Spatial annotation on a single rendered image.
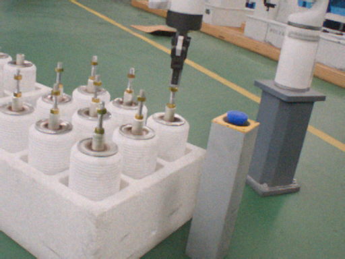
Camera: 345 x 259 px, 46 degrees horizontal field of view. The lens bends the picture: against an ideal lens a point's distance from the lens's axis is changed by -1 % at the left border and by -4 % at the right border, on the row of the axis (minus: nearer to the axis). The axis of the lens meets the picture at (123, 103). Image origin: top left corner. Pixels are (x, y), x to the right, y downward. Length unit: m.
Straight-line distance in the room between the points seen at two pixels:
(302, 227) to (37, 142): 0.70
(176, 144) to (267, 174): 0.40
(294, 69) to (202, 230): 0.52
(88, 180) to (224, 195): 0.27
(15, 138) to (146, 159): 0.28
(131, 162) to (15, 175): 0.23
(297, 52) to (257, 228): 0.47
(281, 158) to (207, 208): 0.42
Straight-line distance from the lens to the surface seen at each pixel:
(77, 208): 0.73
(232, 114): 0.80
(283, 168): 1.26
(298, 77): 1.19
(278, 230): 1.12
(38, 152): 0.82
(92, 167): 0.73
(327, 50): 3.10
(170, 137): 0.91
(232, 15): 4.36
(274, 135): 1.20
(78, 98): 1.04
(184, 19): 0.85
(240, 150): 0.79
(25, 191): 0.83
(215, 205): 0.85
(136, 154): 0.82
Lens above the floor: 0.58
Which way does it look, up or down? 19 degrees down
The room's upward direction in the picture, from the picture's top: 7 degrees clockwise
